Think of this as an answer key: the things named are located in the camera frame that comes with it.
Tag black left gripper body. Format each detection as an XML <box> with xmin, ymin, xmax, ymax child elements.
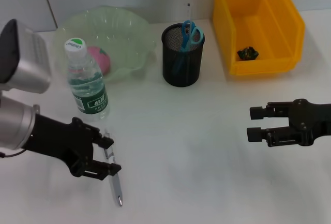
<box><xmin>21</xmin><ymin>113</ymin><xmax>96</xmax><ymax>177</ymax></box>

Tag blue scissors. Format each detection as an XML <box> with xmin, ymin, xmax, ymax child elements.
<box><xmin>172</xmin><ymin>20</ymin><xmax>202</xmax><ymax>77</ymax></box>

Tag clear bottle green label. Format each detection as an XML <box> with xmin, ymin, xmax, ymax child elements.
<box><xmin>64</xmin><ymin>37</ymin><xmax>111</xmax><ymax>121</ymax></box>

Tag transparent plastic ruler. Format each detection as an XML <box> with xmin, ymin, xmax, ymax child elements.
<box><xmin>182</xmin><ymin>1</ymin><xmax>194</xmax><ymax>51</ymax></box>

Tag translucent green fruit bowl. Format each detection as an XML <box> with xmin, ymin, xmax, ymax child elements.
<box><xmin>53</xmin><ymin>6</ymin><xmax>158</xmax><ymax>82</ymax></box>

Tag yellow plastic bin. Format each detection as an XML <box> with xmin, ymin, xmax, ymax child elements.
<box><xmin>213</xmin><ymin>0</ymin><xmax>306</xmax><ymax>76</ymax></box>

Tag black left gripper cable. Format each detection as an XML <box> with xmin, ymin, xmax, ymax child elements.
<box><xmin>0</xmin><ymin>147</ymin><xmax>27</xmax><ymax>159</ymax></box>

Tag grey silver pen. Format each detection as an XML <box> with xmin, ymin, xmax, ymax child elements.
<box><xmin>103</xmin><ymin>128</ymin><xmax>124</xmax><ymax>207</ymax></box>

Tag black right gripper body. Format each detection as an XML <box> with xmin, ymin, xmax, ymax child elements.
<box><xmin>286</xmin><ymin>99</ymin><xmax>331</xmax><ymax>147</ymax></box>

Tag pink toy peach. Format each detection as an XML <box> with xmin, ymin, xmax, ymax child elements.
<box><xmin>86</xmin><ymin>46</ymin><xmax>112</xmax><ymax>74</ymax></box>

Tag black mesh pen holder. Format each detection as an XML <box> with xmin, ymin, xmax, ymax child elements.
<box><xmin>161</xmin><ymin>22</ymin><xmax>206</xmax><ymax>87</ymax></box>

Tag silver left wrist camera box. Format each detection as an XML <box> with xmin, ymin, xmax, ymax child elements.
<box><xmin>0</xmin><ymin>18</ymin><xmax>52</xmax><ymax>94</ymax></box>

